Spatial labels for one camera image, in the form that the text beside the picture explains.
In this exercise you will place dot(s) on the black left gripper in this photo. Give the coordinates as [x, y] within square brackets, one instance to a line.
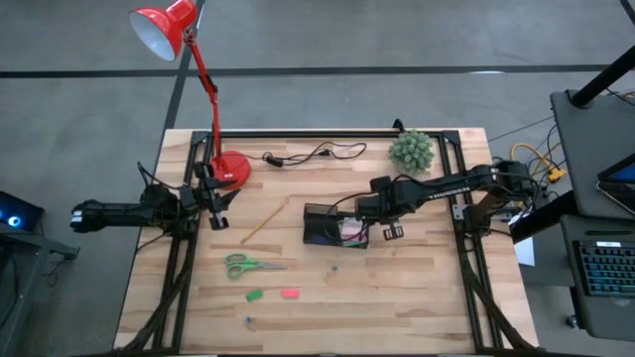
[204, 197]

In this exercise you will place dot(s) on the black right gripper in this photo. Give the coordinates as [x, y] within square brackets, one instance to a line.
[397, 196]

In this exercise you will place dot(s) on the pink sticky note pad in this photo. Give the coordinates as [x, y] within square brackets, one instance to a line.
[352, 229]

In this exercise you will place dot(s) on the yellow pencil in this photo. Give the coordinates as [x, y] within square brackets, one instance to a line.
[263, 223]

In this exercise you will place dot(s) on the black mesh desk organizer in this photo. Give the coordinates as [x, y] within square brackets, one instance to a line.
[317, 220]

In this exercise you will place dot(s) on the green eraser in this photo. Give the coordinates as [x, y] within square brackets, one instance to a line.
[254, 295]

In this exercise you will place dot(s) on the pink eraser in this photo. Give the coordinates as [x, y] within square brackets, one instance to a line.
[291, 293]

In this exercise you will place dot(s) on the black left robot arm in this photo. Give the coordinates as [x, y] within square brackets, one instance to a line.
[114, 214]

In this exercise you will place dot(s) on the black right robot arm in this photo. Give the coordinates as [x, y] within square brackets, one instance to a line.
[446, 188]

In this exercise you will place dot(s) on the red desk lamp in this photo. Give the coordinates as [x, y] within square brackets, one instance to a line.
[230, 166]

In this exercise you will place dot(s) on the green potted succulent plant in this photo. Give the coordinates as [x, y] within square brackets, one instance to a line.
[411, 151]

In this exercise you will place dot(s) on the black clamp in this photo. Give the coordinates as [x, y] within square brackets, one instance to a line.
[398, 125]

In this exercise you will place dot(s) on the white paper sheet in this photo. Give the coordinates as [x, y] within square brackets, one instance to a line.
[526, 253]

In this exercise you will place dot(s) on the black metal bar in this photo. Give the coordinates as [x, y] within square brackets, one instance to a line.
[555, 210]

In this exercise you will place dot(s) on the black computer with blue light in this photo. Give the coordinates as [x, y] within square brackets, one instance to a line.
[17, 213]

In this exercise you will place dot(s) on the grey keyboard desk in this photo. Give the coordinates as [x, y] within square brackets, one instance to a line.
[568, 277]

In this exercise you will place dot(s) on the grey side desk top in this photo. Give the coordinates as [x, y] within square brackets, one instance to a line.
[580, 158]

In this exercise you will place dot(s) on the dark metal stand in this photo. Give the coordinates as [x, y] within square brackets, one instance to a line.
[20, 277]

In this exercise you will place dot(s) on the black caster wheel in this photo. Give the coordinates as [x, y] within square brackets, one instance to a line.
[572, 321]

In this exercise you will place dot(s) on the backlit computer keyboard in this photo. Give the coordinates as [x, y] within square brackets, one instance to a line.
[607, 268]

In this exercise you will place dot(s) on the black laptop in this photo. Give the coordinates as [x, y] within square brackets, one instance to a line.
[620, 178]

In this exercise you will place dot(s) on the black stand pole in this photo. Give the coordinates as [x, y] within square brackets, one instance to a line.
[600, 79]

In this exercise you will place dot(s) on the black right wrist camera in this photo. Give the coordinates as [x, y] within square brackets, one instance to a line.
[381, 184]

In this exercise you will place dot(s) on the black aluminium table frame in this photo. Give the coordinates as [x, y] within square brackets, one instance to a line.
[322, 134]

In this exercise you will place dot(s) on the grey metal bracket plate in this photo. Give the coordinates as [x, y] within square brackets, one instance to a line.
[459, 212]

